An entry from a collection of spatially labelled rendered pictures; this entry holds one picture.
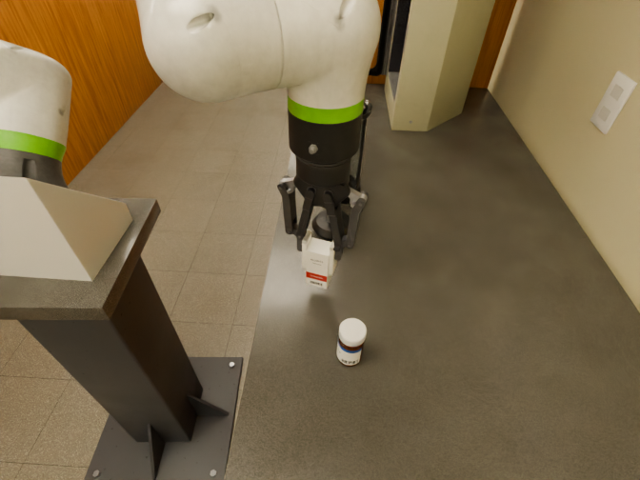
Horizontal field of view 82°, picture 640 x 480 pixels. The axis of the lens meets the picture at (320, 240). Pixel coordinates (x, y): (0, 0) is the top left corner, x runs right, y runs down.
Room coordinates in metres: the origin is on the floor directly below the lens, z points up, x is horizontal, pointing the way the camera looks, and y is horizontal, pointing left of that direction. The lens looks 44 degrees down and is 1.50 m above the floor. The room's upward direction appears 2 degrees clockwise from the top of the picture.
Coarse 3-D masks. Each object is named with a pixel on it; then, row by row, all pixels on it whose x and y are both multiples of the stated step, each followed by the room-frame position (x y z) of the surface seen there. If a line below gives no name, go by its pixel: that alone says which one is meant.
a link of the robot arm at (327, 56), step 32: (288, 0) 0.38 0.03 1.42; (320, 0) 0.39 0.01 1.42; (352, 0) 0.40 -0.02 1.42; (288, 32) 0.36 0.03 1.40; (320, 32) 0.38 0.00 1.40; (352, 32) 0.39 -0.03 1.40; (288, 64) 0.36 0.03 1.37; (320, 64) 0.38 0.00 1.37; (352, 64) 0.39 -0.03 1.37; (288, 96) 0.42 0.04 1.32; (320, 96) 0.39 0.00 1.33; (352, 96) 0.40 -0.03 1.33
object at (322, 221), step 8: (320, 216) 0.61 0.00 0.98; (328, 216) 0.59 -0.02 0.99; (344, 216) 0.61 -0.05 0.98; (312, 224) 0.59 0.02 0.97; (320, 224) 0.58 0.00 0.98; (328, 224) 0.58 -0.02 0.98; (344, 224) 0.59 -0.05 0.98; (320, 232) 0.57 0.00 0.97; (328, 232) 0.56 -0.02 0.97; (328, 240) 0.57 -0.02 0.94
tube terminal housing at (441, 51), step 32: (416, 0) 1.08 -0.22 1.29; (448, 0) 1.07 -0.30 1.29; (480, 0) 1.15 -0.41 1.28; (416, 32) 1.08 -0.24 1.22; (448, 32) 1.07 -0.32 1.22; (480, 32) 1.19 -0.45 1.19; (416, 64) 1.08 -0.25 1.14; (448, 64) 1.09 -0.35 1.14; (416, 96) 1.07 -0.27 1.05; (448, 96) 1.12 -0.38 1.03; (416, 128) 1.07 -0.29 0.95
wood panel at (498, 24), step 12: (504, 0) 1.43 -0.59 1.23; (516, 0) 1.43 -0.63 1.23; (492, 12) 1.44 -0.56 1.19; (504, 12) 1.43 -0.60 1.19; (492, 24) 1.43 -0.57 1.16; (504, 24) 1.43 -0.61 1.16; (492, 36) 1.43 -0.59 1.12; (504, 36) 1.43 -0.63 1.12; (492, 48) 1.43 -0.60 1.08; (480, 60) 1.43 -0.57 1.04; (492, 60) 1.43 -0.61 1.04; (480, 72) 1.43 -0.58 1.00; (480, 84) 1.43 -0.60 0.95
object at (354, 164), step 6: (366, 102) 0.76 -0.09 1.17; (366, 108) 0.73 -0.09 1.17; (360, 138) 0.72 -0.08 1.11; (360, 144) 0.72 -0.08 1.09; (354, 156) 0.71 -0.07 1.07; (354, 162) 0.71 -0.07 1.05; (354, 168) 0.71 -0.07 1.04; (354, 174) 0.71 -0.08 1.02; (354, 180) 0.71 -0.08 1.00; (354, 186) 0.71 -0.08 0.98
